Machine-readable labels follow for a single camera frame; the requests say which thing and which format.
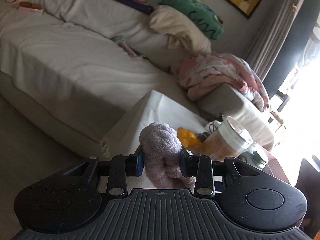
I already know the orange yellow fabric flower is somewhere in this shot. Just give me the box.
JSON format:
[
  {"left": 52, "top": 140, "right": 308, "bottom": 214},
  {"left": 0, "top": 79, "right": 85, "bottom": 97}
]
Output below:
[{"left": 177, "top": 127, "right": 202, "bottom": 148}]

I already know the purple fluffy scrunchie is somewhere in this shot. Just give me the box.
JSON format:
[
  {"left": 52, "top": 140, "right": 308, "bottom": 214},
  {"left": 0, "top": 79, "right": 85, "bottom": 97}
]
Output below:
[{"left": 139, "top": 122, "right": 195, "bottom": 191}]

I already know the clear jar white lid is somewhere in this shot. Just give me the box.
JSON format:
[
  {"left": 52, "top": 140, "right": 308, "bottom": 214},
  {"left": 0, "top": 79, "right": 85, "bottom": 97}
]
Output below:
[{"left": 200, "top": 116, "right": 253, "bottom": 161}]

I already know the green lid glass jar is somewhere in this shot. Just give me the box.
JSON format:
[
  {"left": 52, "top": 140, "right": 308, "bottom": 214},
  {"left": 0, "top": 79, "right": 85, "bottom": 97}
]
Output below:
[{"left": 238, "top": 142, "right": 269, "bottom": 170}]

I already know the pink floral blanket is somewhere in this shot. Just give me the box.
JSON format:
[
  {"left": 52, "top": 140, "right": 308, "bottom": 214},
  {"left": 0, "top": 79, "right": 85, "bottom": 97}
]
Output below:
[{"left": 177, "top": 53, "right": 270, "bottom": 112}]

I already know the small teal toy on sofa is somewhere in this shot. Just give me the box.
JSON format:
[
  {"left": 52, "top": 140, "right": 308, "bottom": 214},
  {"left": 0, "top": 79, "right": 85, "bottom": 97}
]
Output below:
[{"left": 112, "top": 35, "right": 138, "bottom": 58}]

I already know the beige cushion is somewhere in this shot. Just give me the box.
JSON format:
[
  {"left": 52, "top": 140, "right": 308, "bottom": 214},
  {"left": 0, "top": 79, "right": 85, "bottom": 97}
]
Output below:
[{"left": 149, "top": 5, "right": 212, "bottom": 55}]

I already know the grey covered sofa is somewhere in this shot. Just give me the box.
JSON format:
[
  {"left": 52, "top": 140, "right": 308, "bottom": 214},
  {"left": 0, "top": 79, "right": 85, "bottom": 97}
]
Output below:
[{"left": 1, "top": 0, "right": 274, "bottom": 157}]

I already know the green plush pillow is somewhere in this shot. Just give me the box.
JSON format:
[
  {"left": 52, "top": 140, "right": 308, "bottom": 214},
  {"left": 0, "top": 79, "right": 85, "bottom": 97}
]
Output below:
[{"left": 158, "top": 0, "right": 224, "bottom": 40}]

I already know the beige curtain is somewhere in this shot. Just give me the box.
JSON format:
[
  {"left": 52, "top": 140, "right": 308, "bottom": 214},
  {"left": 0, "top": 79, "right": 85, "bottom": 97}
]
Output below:
[{"left": 246, "top": 0, "right": 304, "bottom": 80}]

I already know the dark book on sofa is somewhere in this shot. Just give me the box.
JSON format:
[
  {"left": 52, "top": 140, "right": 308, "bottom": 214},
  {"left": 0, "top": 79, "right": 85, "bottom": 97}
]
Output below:
[{"left": 114, "top": 0, "right": 154, "bottom": 15}]

